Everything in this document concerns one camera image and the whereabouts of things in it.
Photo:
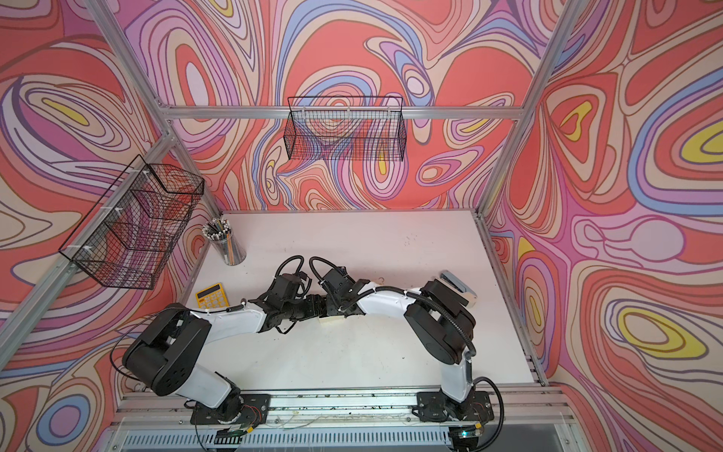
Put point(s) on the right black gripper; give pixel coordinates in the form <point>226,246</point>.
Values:
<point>330,308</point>

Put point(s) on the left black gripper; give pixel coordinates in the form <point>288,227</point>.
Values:
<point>314,308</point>

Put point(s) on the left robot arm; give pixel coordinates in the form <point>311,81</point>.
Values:
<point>165,355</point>

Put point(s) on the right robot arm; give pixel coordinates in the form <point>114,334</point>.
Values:
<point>438,316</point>

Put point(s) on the yellow calculator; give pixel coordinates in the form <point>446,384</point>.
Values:
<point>212,297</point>

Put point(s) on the metal pen cup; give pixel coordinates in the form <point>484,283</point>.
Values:
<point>219,233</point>

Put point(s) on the grey stapler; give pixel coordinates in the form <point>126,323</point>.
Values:
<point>457,284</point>

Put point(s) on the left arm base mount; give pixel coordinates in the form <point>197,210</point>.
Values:
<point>245,409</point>

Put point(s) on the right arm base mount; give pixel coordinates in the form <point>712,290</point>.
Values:
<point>436,407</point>

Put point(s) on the black wire basket back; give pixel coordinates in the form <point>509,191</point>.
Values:
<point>346,128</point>

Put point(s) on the black wire basket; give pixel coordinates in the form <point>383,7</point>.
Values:
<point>139,230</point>
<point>346,128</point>

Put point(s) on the black wire basket left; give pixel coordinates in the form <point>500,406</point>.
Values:
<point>139,230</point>

